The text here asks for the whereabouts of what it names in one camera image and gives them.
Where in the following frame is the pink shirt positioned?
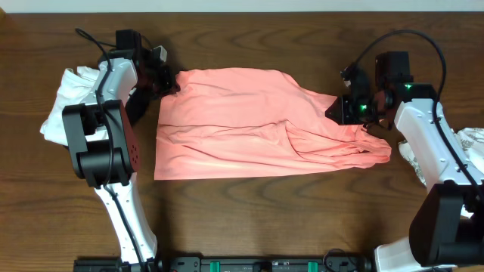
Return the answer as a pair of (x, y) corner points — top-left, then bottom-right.
(154, 68), (391, 180)

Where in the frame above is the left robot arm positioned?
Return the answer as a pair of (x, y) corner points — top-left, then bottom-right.
(62, 29), (178, 271)

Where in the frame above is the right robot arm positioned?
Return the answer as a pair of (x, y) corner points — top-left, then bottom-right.
(325, 51), (483, 271)

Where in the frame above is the black folded shirt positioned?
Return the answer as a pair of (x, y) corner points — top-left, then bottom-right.
(125, 89), (151, 125)

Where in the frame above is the white folded shirt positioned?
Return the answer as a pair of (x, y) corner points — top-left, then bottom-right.
(40, 66), (99, 146)

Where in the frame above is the white fern print shirt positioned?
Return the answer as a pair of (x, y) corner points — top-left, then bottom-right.
(399, 124), (483, 191)

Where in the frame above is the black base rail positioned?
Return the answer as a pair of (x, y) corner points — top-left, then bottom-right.
(73, 253), (373, 272)

